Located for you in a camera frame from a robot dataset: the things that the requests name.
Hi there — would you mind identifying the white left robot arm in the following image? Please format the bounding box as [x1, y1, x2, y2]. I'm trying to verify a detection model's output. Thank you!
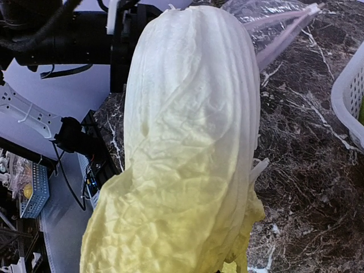
[1, 1, 158, 156]

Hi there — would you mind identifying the blue background basket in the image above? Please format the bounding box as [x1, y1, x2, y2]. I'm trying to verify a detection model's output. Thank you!
[19, 163, 49, 219]

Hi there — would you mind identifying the white plastic basket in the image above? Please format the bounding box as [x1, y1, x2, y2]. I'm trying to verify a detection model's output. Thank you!
[330, 44, 363, 152]

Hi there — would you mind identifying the clear zip top bag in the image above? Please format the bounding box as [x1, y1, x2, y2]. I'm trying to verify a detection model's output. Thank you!
[222, 1, 324, 71]

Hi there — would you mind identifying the yellow napa cabbage toy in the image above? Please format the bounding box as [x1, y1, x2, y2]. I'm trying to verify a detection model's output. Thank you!
[80, 6, 268, 272]

